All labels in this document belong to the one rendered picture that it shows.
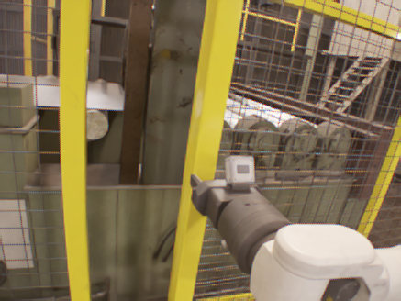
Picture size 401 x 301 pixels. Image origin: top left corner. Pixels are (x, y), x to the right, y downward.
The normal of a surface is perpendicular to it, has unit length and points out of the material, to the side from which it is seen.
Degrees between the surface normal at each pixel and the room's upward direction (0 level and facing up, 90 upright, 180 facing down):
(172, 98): 90
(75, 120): 90
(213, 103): 90
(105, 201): 90
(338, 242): 0
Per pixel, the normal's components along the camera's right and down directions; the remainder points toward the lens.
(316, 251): 0.14, -0.94
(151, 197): 0.33, 0.34
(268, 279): -0.95, -0.03
